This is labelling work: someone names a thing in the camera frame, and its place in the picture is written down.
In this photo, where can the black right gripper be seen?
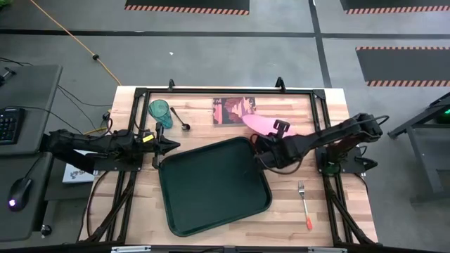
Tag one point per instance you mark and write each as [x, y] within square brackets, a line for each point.
[281, 151]

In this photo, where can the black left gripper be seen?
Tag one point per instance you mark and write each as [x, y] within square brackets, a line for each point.
[151, 145]

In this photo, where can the pink plastic plate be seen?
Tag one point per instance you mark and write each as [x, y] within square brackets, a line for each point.
[260, 123]

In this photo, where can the black spoon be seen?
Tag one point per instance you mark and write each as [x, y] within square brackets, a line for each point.
[180, 120]

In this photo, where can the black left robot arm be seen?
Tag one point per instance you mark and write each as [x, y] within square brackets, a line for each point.
[88, 144]

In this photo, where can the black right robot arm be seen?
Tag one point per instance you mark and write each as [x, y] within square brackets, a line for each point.
[334, 135]

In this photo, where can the teal translucent plastic cup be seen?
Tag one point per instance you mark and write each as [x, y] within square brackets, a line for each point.
[161, 112]

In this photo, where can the dark green plastic tray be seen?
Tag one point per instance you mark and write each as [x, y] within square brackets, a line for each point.
[214, 186]

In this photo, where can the red and pink picture mat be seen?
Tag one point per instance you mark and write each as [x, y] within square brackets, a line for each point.
[228, 109]

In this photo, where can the white booklet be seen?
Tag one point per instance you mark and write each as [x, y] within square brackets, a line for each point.
[75, 174]

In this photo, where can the silver metal hinge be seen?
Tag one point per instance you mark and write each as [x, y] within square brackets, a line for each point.
[327, 250]
[130, 249]

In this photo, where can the black floor tape strip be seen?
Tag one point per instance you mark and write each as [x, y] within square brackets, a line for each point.
[175, 33]
[320, 45]

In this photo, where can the black hazard-striped floor mat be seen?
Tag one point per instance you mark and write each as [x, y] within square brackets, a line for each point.
[186, 4]
[393, 4]
[404, 65]

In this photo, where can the dark grey desk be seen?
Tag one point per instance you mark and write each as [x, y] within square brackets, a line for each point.
[31, 95]

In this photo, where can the black desk knob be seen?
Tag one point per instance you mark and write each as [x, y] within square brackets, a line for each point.
[45, 230]

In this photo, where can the black computer mouse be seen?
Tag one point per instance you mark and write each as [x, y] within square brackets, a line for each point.
[19, 193]

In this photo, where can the dark grey metal side table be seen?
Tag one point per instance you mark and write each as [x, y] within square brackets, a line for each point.
[422, 140]

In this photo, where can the black keyboard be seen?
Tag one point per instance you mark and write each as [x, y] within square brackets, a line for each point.
[10, 124]

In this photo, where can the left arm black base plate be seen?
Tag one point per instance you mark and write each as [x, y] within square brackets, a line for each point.
[119, 165]

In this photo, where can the black frame bracket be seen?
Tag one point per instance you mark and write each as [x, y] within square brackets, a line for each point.
[280, 85]
[171, 85]

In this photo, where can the black aluminium table frame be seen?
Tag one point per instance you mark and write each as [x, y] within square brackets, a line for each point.
[228, 90]

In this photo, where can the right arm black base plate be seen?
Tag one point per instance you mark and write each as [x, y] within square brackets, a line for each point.
[351, 165]

